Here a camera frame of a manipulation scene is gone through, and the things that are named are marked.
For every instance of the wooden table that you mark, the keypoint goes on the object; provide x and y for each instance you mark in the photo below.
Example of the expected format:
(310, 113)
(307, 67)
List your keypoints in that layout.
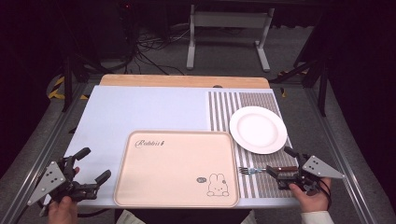
(183, 81)

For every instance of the yellow black hazard tape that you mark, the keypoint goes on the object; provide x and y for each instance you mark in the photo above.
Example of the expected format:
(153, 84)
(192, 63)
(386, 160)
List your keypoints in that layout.
(56, 90)

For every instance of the white metal stand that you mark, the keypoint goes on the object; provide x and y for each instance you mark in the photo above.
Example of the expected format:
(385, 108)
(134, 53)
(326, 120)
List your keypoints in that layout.
(229, 20)

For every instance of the white round plate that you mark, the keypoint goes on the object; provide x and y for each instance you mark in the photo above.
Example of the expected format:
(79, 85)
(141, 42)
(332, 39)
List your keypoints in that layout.
(257, 129)

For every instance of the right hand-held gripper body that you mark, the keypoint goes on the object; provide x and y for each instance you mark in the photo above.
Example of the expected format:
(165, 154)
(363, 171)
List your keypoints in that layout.
(314, 169)

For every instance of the person's right hand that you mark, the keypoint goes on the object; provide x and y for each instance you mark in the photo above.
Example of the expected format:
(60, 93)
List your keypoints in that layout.
(311, 200)

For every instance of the pink tray with rabbit print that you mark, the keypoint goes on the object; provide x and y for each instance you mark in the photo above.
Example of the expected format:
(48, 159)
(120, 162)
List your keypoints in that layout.
(174, 174)

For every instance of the aluminium frame rail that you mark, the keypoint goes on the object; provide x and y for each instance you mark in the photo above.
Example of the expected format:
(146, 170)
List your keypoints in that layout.
(40, 155)
(339, 149)

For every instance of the pale blue table board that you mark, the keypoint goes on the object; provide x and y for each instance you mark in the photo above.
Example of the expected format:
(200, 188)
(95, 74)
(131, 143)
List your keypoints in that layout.
(140, 109)

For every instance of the person's left hand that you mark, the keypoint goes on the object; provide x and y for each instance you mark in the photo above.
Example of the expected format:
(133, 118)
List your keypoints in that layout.
(63, 211)

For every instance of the striped grey placemat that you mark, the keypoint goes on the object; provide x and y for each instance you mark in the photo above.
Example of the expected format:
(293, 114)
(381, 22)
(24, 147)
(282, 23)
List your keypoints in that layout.
(264, 186)

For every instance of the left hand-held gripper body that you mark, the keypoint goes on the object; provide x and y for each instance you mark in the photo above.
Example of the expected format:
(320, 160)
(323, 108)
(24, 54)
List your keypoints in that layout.
(49, 182)

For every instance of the black tripod stand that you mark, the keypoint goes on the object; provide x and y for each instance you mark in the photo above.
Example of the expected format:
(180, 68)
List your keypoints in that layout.
(320, 71)
(71, 81)

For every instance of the person's light clothing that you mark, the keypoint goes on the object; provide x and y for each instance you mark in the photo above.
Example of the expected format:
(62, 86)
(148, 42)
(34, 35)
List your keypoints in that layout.
(126, 217)

